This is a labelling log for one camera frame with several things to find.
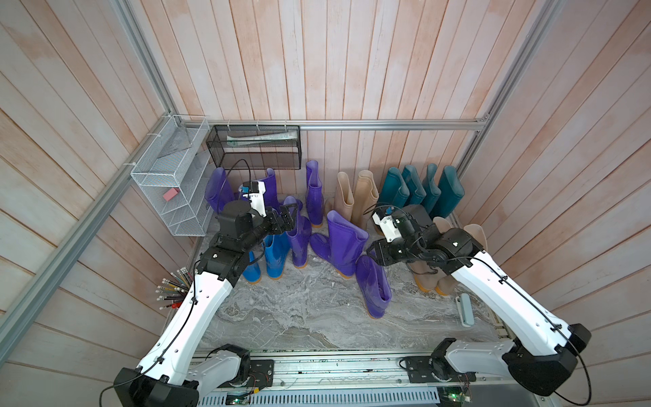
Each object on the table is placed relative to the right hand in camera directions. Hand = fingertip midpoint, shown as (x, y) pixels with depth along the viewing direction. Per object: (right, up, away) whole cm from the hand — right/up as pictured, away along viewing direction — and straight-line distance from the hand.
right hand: (371, 249), depth 71 cm
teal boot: (+24, +19, +14) cm, 34 cm away
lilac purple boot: (-21, +2, +5) cm, 22 cm away
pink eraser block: (-64, +17, +10) cm, 68 cm away
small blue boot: (-39, -10, +16) cm, 44 cm away
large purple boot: (0, -9, -3) cm, 10 cm away
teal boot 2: (+31, +18, +14) cm, 39 cm away
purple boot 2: (-35, +22, +26) cm, 49 cm away
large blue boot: (-30, -1, +13) cm, 33 cm away
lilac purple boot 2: (-7, -1, +10) cm, 12 cm away
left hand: (-25, +11, -1) cm, 27 cm away
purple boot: (-50, +19, +14) cm, 55 cm away
